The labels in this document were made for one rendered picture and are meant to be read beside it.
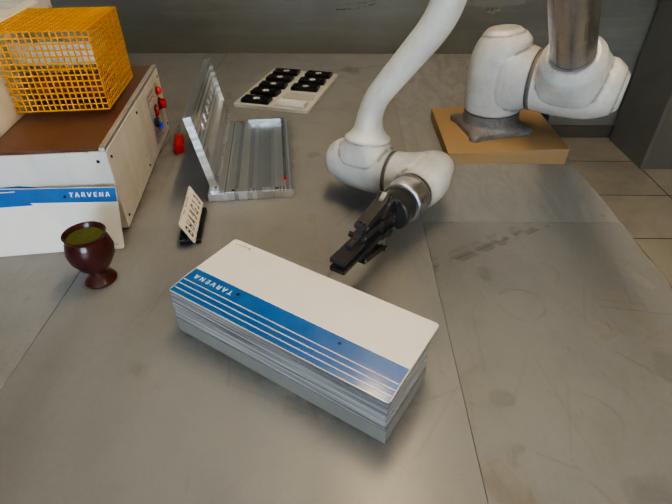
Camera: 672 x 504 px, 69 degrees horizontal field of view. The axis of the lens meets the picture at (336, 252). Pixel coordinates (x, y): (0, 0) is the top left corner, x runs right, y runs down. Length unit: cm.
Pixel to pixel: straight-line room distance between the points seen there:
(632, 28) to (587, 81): 268
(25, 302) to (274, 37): 279
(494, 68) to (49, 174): 107
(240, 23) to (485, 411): 313
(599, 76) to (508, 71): 22
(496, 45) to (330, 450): 107
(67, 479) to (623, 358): 84
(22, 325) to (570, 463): 89
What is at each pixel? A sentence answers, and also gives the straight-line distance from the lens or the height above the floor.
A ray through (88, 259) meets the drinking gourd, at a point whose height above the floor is 98.
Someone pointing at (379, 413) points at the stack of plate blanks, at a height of 96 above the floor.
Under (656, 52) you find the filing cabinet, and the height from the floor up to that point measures 66.
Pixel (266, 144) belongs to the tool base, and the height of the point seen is 92.
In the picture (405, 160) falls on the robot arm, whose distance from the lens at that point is 106.
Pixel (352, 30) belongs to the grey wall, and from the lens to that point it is 351.
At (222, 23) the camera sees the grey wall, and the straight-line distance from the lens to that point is 359.
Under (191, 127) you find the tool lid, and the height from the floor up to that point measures 109.
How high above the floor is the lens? 151
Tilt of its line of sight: 37 degrees down
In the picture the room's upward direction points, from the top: straight up
